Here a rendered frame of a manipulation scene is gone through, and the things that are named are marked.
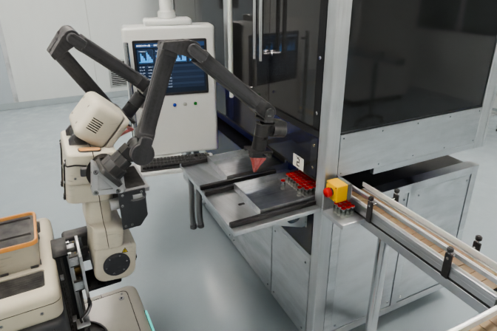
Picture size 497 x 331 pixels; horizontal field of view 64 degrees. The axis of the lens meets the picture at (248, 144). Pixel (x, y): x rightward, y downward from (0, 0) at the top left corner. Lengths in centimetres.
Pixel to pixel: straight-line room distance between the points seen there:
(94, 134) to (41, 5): 533
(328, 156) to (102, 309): 134
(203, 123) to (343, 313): 129
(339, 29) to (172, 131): 127
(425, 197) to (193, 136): 132
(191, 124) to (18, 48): 469
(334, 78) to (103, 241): 107
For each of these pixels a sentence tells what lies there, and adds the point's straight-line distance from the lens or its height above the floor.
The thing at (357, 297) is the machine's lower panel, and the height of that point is 29.
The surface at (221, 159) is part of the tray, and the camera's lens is 216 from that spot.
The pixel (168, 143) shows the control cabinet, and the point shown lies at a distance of 244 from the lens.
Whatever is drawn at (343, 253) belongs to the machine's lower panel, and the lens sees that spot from 197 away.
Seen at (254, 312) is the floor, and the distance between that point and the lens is 251.
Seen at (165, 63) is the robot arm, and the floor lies 153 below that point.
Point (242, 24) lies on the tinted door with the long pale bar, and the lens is 217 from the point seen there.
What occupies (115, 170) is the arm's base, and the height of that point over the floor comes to 120.
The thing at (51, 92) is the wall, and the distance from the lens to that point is 692.
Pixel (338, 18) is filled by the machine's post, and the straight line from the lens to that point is 150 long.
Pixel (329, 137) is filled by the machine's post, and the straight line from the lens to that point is 160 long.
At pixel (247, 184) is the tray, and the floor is 89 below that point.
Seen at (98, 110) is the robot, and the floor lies 136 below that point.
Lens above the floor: 177
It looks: 22 degrees down
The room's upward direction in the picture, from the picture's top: straight up
